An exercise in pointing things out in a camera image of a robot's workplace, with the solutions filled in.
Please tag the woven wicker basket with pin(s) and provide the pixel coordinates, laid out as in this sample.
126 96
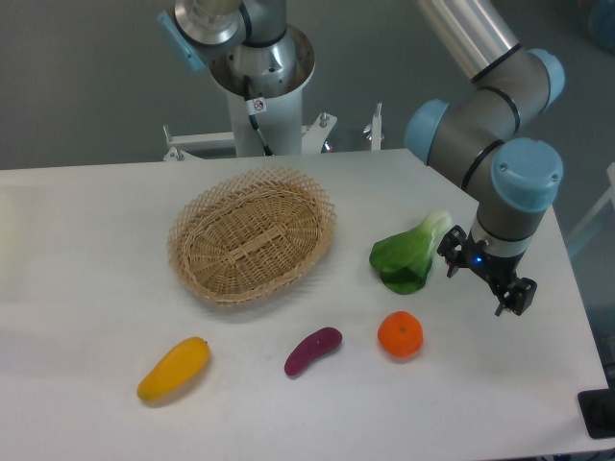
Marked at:
251 235

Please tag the orange tangerine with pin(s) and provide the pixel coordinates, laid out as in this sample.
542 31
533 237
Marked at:
401 335

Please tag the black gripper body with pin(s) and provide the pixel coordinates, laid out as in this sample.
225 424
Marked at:
492 262

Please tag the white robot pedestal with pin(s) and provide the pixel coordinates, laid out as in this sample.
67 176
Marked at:
264 90

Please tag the purple sweet potato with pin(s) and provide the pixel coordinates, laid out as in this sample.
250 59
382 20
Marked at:
315 346

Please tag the yellow mango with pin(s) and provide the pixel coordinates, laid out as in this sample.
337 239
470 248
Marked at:
182 363

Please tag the green bok choy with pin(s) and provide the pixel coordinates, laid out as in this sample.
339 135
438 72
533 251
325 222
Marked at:
403 261

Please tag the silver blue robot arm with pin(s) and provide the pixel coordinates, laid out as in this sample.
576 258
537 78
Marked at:
475 145

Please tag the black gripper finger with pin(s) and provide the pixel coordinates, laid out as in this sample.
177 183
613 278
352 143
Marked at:
517 297
451 249

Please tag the black device at table edge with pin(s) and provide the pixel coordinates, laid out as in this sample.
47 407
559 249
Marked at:
597 410

